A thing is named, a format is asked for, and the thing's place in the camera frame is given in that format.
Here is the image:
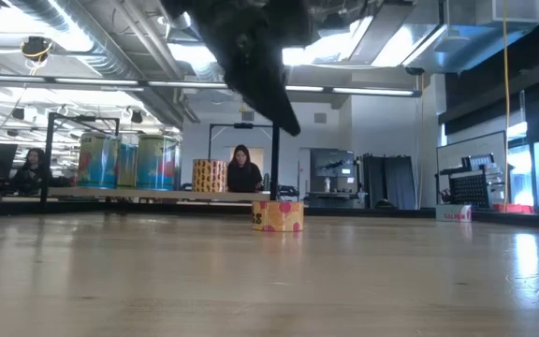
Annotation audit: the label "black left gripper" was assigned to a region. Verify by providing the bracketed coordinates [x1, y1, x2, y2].
[161, 0, 320, 138]

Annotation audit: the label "yellow can dark spots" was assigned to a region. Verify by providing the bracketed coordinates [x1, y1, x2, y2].
[191, 158, 228, 194]

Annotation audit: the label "tall blue yellow can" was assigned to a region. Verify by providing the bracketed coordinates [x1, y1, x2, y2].
[117, 142, 139, 190]

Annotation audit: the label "tall teal yellow-green can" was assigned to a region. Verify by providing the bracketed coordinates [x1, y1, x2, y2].
[76, 132, 122, 190]

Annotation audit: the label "wooden shelf black metal legs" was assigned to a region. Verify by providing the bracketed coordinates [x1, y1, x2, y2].
[39, 111, 281, 210]

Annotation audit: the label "person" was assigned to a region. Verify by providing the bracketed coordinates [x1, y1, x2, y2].
[10, 147, 53, 194]
[226, 143, 265, 194]

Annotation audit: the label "dark display panel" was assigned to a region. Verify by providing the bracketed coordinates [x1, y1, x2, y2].
[309, 148, 357, 180]

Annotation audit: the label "long ceiling light fixture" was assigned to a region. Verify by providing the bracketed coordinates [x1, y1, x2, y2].
[0, 73, 423, 98]

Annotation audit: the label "short yellow pink-spotted can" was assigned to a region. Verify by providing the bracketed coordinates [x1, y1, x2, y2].
[251, 200, 305, 233]

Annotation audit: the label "dark curtain panel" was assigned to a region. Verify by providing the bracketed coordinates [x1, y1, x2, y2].
[384, 155, 419, 211]

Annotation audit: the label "grey ceiling air unit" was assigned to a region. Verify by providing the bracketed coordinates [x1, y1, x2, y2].
[402, 0, 539, 76]

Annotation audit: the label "grey partition panel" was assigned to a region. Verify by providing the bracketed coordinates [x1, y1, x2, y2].
[436, 129, 508, 210]

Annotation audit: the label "black perforated rack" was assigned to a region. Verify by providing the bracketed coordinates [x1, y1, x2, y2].
[437, 153, 507, 211]

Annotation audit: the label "red tray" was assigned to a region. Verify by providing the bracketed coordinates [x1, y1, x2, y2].
[492, 201, 531, 214]

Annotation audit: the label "thin black background frame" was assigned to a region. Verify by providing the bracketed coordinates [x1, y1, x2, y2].
[207, 122, 275, 166]

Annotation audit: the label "large silver air duct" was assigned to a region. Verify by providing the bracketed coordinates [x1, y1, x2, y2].
[0, 0, 139, 81]

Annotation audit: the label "black ceiling cable reel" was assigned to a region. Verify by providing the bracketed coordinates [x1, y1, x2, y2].
[19, 35, 55, 65]

